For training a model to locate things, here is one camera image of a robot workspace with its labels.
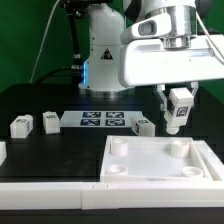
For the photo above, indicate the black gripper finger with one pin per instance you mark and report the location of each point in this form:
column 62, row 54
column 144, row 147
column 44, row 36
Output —
column 193, row 89
column 161, row 96

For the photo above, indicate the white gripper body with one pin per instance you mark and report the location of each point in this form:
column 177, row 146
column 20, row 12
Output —
column 146, row 62

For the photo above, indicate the white square tabletop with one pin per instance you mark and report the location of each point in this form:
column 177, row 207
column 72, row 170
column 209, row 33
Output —
column 142, row 159

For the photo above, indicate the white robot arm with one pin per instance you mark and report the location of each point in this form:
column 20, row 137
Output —
column 173, row 22

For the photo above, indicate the marker tag sheet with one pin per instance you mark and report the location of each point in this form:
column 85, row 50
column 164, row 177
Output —
column 98, row 119

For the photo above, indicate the white right fence bar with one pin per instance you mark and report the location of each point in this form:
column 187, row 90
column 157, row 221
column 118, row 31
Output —
column 213, row 163

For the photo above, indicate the white fence bar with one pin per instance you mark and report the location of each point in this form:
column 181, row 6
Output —
column 87, row 196
column 213, row 163

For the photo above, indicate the white front fence bar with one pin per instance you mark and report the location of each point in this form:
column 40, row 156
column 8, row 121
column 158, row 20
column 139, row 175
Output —
column 87, row 196

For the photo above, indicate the white left fence stub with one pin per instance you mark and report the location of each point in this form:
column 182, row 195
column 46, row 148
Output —
column 3, row 153

